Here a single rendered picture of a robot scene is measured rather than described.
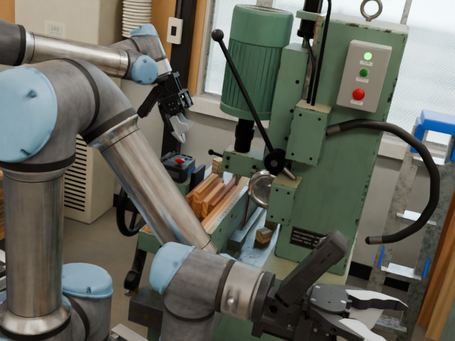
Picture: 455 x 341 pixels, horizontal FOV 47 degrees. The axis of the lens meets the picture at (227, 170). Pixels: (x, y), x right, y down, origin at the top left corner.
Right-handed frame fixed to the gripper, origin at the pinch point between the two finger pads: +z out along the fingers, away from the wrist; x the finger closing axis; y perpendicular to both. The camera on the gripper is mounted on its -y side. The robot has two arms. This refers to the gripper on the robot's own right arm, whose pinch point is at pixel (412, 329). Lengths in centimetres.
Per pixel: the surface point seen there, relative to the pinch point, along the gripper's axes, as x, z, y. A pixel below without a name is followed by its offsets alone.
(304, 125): -71, -29, -11
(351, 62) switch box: -70, -21, -29
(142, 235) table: -60, -64, 27
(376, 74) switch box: -70, -14, -28
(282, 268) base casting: -80, -27, 33
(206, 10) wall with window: -213, -113, -38
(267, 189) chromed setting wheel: -79, -36, 10
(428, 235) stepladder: -155, 19, 34
